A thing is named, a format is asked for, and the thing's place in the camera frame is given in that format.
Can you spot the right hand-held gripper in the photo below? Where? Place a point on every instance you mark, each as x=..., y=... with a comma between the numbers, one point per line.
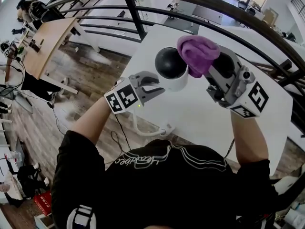
x=252, y=99

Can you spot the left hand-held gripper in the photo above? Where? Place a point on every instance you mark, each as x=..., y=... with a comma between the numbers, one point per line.
x=124, y=96

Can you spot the purple cloth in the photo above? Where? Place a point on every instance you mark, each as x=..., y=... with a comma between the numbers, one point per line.
x=197, y=54

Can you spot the white camera with black dome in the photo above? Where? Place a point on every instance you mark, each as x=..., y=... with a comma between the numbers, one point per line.
x=170, y=63

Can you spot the person's left forearm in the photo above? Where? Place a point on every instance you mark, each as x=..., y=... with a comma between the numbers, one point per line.
x=93, y=120

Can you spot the person's right forearm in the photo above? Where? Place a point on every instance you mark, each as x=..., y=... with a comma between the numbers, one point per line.
x=247, y=139

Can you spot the black metal railing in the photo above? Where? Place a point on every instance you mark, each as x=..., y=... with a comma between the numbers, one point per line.
x=134, y=15

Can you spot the cardboard box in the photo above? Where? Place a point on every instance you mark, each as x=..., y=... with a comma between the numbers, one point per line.
x=270, y=17

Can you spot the wooden table with white legs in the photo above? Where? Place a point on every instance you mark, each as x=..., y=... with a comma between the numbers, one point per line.
x=52, y=39

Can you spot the person's black printed t-shirt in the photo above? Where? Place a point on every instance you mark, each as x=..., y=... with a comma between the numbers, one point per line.
x=155, y=194

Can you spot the black pen holder box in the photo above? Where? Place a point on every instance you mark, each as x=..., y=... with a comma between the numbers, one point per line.
x=38, y=47

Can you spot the red box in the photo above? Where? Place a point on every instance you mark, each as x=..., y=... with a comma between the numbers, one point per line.
x=43, y=203

